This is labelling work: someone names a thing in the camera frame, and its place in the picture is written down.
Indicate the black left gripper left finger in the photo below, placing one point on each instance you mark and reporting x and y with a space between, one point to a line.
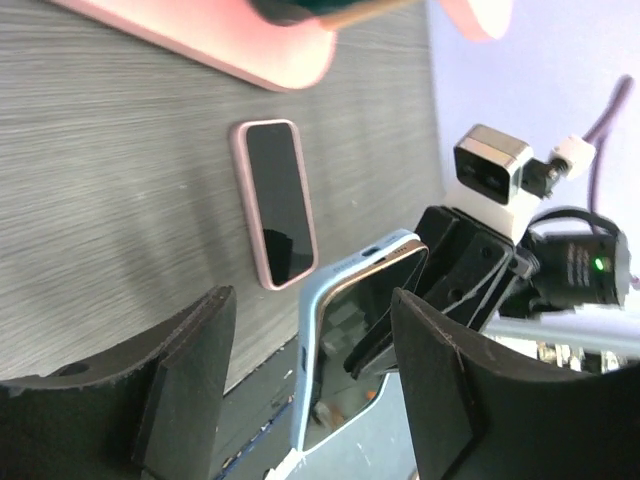
147 408

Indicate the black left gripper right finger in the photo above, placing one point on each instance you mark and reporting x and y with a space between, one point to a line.
479 410

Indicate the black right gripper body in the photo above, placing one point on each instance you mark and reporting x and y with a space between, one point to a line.
470 269

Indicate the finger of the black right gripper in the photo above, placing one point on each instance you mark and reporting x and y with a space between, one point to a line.
374 354

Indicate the gold smartphone black screen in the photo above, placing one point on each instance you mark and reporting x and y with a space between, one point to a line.
350 325

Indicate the light blue phone case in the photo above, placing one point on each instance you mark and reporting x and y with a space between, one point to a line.
310 340

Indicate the pink phone case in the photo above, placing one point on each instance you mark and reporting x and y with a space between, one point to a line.
245 200

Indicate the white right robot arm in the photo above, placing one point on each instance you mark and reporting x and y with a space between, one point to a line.
569 270

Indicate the dark teal mug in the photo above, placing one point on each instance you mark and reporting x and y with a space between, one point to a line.
291 12

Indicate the pink three-tier wooden shelf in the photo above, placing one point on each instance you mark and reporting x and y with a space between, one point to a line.
232 37

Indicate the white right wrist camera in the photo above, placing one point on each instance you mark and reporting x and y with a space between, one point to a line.
500 183

